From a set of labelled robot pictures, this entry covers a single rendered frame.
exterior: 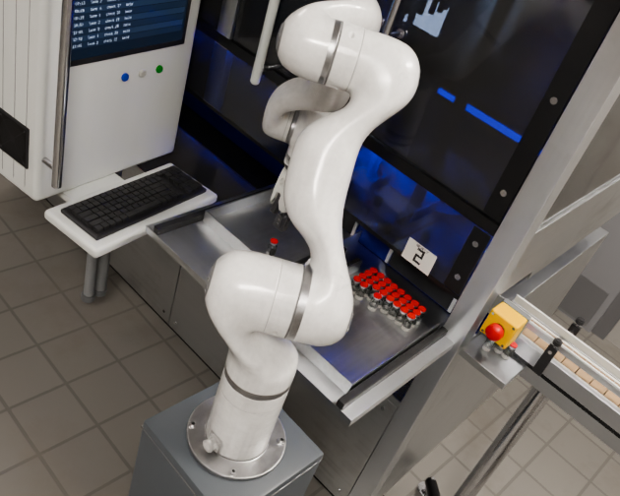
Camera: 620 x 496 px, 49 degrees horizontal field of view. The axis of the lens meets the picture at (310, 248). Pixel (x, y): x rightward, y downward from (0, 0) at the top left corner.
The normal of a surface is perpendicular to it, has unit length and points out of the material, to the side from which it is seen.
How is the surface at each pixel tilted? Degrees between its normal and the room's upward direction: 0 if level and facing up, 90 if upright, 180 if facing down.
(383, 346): 0
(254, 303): 69
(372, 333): 0
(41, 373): 0
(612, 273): 90
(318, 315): 60
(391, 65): 53
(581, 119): 90
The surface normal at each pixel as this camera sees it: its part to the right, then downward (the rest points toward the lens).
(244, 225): 0.27, -0.76
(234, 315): -0.11, 0.51
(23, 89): -0.57, 0.37
